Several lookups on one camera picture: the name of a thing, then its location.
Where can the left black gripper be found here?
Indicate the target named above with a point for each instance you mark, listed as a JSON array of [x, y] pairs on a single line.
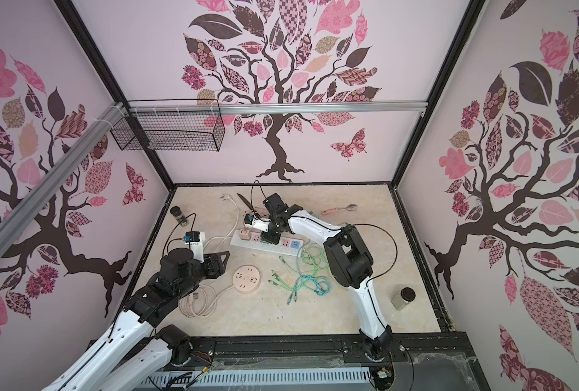
[[215, 264]]

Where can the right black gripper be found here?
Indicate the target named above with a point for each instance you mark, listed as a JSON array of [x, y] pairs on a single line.
[[274, 212]]

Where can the pink charger plug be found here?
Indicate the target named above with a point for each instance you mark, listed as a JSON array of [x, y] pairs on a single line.
[[245, 234]]

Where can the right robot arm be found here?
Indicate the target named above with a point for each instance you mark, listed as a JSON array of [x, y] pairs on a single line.
[[349, 259]]

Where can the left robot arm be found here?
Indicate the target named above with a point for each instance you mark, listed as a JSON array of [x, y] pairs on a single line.
[[128, 352]]

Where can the white multicolour power strip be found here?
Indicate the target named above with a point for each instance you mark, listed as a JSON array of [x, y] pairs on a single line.
[[286, 247]]

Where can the round pink power strip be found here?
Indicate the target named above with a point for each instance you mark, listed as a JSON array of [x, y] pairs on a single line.
[[246, 279]]

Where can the black knife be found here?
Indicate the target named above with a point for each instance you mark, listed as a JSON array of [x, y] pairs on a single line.
[[247, 203]]

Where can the black cap spice bottle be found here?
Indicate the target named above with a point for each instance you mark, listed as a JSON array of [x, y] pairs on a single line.
[[177, 213]]

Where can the black lid jar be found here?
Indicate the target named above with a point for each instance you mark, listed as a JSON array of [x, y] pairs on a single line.
[[403, 298]]

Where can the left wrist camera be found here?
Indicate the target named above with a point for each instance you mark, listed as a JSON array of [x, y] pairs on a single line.
[[195, 241]]

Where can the pink handled spoon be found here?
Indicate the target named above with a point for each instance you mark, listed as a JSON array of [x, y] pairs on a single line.
[[349, 208]]

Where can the wire mesh basket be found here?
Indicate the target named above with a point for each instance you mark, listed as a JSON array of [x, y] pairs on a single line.
[[181, 125]]

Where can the white vented cable duct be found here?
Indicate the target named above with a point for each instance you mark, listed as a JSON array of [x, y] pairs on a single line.
[[263, 379]]

